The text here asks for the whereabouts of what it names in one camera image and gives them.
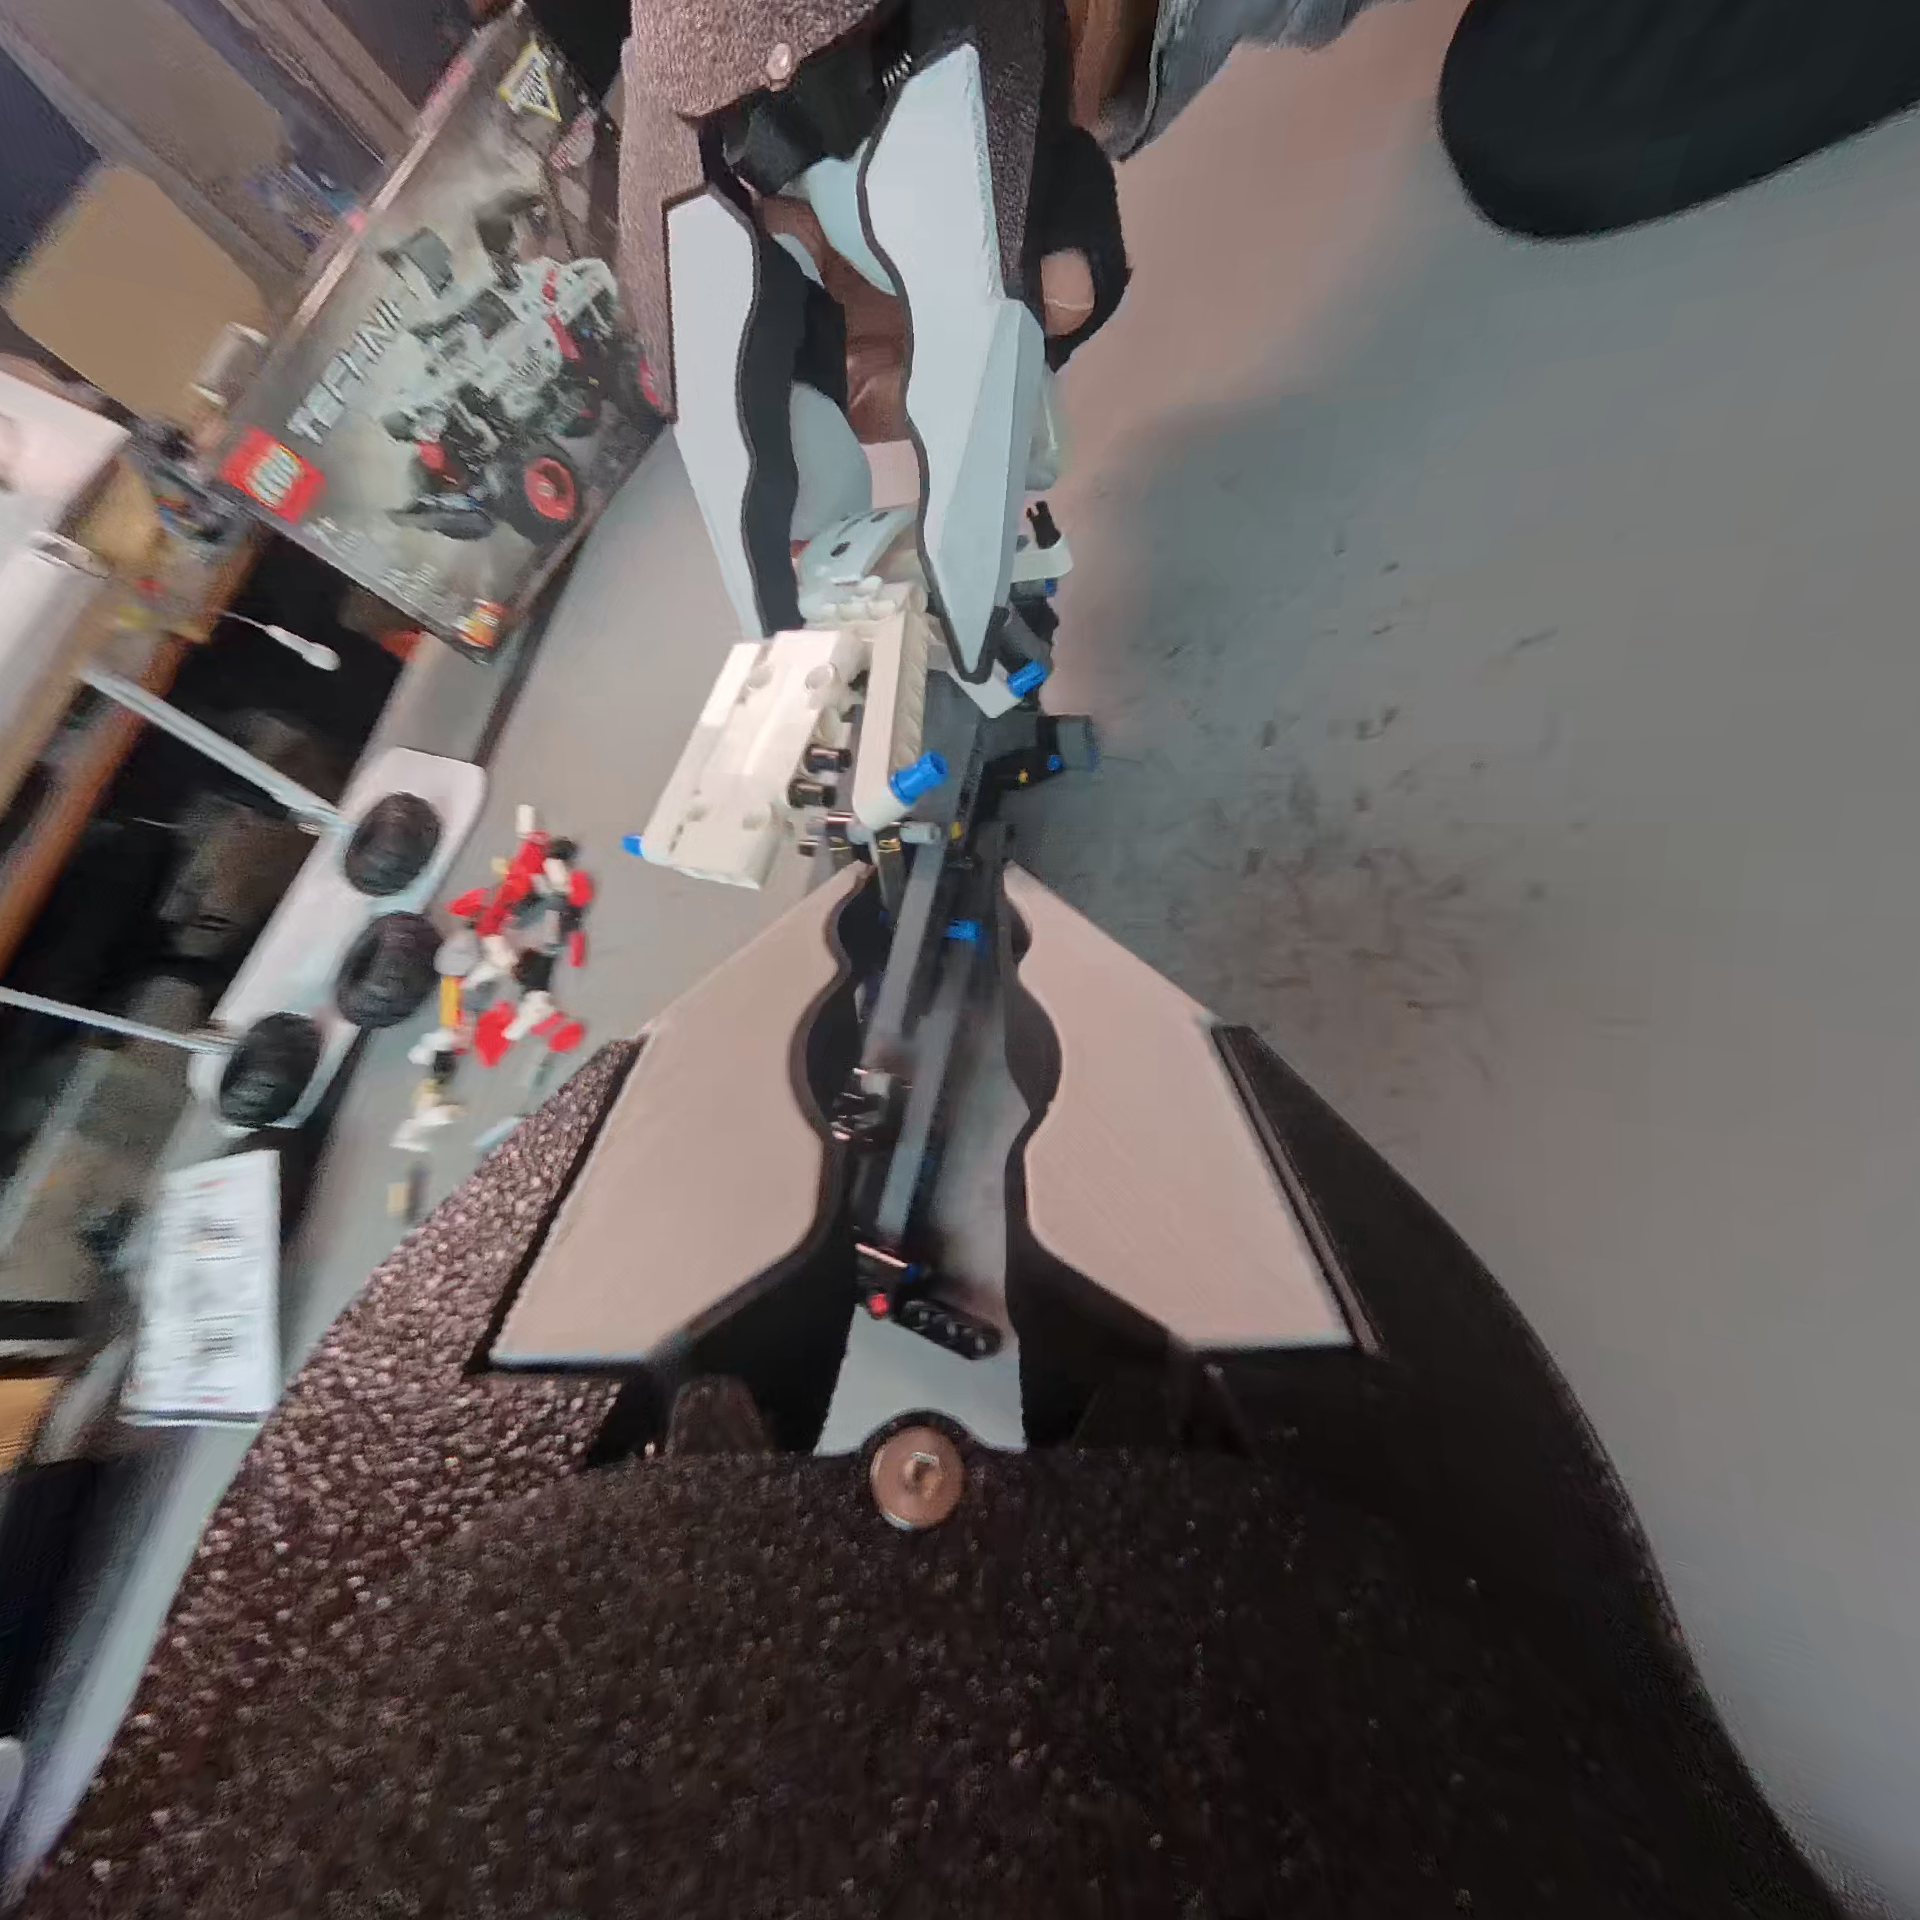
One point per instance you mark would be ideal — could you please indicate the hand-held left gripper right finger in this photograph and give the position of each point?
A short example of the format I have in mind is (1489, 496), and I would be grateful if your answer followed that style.
(1170, 1200)

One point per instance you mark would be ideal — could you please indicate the pile of red white brick parts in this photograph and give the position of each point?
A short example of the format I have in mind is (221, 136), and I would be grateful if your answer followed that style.
(523, 874)

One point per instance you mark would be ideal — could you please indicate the white document stand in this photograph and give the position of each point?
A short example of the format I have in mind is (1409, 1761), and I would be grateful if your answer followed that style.
(432, 781)

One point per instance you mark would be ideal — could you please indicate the wooden side table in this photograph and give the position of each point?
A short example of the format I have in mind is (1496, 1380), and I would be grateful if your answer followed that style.
(58, 841)

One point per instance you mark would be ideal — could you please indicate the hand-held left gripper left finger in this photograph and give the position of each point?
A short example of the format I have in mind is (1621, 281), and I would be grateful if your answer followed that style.
(674, 1200)

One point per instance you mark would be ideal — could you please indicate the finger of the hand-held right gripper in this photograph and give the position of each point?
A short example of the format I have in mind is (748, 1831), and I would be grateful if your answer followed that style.
(966, 330)
(706, 376)

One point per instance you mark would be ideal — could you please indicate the grey desk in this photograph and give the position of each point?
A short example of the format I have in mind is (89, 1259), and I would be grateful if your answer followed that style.
(1427, 902)

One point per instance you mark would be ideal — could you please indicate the person's right hand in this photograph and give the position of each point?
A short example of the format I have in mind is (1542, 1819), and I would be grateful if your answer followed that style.
(1070, 294)

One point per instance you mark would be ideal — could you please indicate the brick-built truck chassis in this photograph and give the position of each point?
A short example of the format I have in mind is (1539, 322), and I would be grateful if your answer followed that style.
(748, 749)

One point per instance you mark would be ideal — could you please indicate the printed sticker sheet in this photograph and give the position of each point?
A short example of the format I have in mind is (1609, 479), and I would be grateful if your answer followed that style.
(211, 1289)

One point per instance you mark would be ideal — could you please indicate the black toy tyre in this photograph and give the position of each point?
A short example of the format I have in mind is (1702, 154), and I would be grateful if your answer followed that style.
(384, 966)
(393, 845)
(271, 1071)

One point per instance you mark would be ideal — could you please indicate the toy truck set box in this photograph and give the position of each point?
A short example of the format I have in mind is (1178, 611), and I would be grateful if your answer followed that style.
(452, 376)

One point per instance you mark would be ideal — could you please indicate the beige chair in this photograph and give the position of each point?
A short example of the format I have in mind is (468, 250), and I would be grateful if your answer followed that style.
(120, 286)

